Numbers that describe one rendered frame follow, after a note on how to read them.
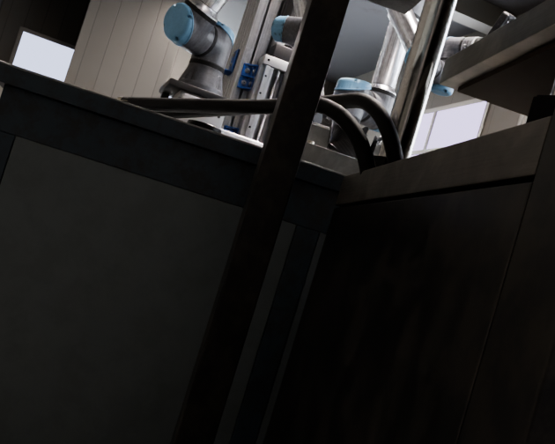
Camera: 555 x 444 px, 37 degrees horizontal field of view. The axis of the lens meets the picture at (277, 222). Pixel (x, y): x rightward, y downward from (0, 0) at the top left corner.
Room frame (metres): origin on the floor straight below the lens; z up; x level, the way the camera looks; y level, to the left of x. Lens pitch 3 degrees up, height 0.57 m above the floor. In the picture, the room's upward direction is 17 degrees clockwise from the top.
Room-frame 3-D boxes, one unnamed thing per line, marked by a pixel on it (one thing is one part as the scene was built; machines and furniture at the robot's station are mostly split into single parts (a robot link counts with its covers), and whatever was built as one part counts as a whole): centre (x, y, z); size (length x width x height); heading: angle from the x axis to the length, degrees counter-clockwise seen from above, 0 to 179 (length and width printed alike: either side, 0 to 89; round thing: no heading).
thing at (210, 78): (2.61, 0.36, 1.09); 0.15 x 0.15 x 0.10
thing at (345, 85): (2.75, -0.12, 1.20); 0.13 x 0.12 x 0.14; 132
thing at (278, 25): (2.31, 0.11, 1.24); 0.11 x 0.11 x 0.08; 57
